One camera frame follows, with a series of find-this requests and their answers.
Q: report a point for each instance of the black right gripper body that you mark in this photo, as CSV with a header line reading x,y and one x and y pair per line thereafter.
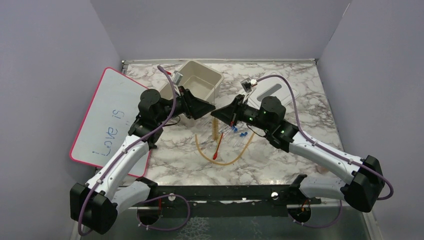
x,y
244,112

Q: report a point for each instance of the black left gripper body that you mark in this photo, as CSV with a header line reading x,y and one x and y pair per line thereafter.
x,y
182,102

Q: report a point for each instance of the metal crucible tongs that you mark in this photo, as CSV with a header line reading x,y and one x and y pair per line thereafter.
x,y
225,129

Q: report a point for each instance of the brown test tube brush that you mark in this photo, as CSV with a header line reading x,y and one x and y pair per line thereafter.
x,y
215,129

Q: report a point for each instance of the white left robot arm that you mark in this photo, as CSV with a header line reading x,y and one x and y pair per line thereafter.
x,y
96,204

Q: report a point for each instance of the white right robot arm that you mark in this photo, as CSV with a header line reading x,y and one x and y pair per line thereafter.
x,y
362,178

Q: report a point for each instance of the blue-capped test tube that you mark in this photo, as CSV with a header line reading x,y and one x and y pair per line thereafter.
x,y
240,138
233,131

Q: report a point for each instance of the beige plastic bin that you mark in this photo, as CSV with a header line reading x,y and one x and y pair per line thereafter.
x,y
203,81

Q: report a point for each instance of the yellow rubber tube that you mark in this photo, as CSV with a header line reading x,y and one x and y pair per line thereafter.
x,y
227,153

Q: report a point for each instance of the red rainbow measuring spoon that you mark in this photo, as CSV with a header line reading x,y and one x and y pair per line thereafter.
x,y
218,146

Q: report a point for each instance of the white bin lid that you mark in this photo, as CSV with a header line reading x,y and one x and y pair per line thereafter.
x,y
274,87

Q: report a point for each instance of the pink-framed whiteboard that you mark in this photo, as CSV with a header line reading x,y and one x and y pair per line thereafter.
x,y
112,110

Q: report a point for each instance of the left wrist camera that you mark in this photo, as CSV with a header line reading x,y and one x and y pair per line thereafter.
x,y
177,77

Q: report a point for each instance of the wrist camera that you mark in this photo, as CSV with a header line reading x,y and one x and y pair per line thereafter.
x,y
248,84
177,77

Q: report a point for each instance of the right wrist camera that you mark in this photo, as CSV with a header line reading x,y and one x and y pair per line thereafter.
x,y
248,84

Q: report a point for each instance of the black table edge rail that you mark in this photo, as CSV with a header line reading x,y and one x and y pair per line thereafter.
x,y
154,201

